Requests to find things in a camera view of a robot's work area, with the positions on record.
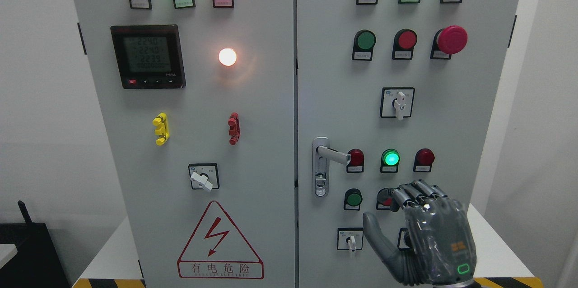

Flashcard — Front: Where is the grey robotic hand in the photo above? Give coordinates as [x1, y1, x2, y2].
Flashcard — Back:
[363, 179, 477, 286]

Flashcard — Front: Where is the silver door handle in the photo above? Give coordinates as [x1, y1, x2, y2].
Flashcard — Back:
[312, 137, 351, 197]

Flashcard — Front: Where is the grey right cabinet door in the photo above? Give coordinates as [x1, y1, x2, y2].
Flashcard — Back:
[296, 0, 518, 288]

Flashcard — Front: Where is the grey cabinet door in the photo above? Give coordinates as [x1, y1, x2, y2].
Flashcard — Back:
[296, 0, 518, 288]
[74, 0, 295, 288]

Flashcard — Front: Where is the grey left cabinet door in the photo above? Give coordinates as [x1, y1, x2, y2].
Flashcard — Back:
[74, 0, 295, 288]

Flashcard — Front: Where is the red push button lower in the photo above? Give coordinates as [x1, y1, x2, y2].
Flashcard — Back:
[376, 188, 392, 210]

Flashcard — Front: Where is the red push button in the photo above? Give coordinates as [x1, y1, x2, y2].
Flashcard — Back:
[392, 28, 417, 60]
[376, 188, 392, 210]

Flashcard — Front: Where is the red indicator light middle right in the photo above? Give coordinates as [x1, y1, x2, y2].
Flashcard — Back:
[413, 148, 435, 172]

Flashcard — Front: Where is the green push button lower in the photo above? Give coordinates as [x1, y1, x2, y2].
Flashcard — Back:
[343, 188, 363, 211]

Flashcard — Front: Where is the green push button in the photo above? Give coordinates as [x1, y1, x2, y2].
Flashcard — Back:
[343, 188, 363, 211]
[352, 29, 376, 61]

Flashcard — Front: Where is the green indicator light middle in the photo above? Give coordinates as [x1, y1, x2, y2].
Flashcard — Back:
[380, 149, 399, 173]

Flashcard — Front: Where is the red indicator light middle left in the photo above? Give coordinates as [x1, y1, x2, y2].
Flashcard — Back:
[346, 149, 364, 173]

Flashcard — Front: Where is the red emergency stop button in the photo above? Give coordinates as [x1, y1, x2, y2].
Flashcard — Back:
[430, 25, 468, 60]

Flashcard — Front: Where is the red push button upper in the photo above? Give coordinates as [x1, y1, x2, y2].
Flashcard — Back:
[392, 28, 417, 60]

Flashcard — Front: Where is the red electric hazard warning sticker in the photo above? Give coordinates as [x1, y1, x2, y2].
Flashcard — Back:
[177, 201, 264, 280]

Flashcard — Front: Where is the green push button upper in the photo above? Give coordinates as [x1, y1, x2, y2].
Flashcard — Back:
[352, 29, 376, 61]

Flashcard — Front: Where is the red terminal connector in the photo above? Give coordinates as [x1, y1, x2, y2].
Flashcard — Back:
[228, 112, 240, 145]

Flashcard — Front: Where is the white lit indicator lamp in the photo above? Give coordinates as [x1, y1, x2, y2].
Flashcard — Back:
[218, 47, 238, 67]

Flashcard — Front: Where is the yellow terminal connector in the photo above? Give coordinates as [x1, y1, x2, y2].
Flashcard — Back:
[152, 112, 170, 146]

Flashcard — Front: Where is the black digital power meter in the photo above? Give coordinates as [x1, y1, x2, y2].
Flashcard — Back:
[110, 24, 186, 90]

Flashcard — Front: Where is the black box with antenna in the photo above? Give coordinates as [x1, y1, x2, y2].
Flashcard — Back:
[0, 201, 70, 288]

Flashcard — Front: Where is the black selector knob switch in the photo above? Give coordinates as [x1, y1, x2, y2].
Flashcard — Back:
[397, 227, 411, 251]

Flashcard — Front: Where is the white rotary switch lower right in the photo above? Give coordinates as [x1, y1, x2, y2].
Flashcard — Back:
[336, 227, 364, 259]

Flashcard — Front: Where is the white rotary switch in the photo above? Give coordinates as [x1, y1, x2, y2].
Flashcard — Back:
[336, 227, 364, 259]
[380, 87, 415, 120]

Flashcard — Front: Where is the white rotary switch upper right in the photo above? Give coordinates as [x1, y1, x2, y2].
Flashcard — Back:
[380, 87, 415, 120]

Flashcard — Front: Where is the white rotary switch left door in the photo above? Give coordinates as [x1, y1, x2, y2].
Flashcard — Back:
[188, 163, 219, 192]

